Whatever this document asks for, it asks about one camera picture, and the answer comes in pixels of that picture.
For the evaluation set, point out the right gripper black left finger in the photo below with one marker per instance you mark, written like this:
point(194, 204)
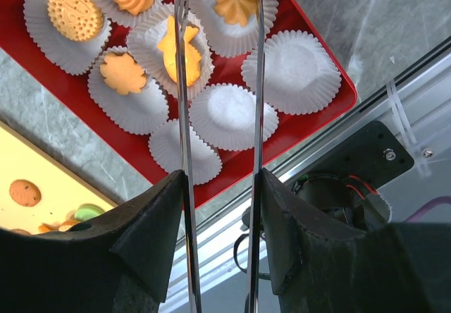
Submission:
point(118, 262)

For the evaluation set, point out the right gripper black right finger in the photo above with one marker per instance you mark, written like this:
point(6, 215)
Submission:
point(319, 264)

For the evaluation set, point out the maple leaf cookie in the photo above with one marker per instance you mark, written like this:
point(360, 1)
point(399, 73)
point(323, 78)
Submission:
point(122, 73)

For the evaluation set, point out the steel tongs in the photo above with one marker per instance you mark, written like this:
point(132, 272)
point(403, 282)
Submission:
point(194, 292)

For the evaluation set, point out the beige dotted round cookie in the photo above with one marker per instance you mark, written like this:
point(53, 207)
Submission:
point(67, 225)

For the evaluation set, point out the small orange fish cookie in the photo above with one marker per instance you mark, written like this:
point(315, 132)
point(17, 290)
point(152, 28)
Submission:
point(45, 228)

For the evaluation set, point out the yellow cookie tray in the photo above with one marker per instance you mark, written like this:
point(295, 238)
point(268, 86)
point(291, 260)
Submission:
point(62, 191)

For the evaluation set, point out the chocolate chip cookie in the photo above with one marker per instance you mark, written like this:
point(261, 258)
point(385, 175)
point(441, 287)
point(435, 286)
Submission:
point(25, 193)

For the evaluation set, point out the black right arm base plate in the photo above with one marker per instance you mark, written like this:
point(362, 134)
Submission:
point(357, 167)

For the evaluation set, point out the aluminium table rail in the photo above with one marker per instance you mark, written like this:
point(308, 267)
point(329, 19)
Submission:
point(402, 126)

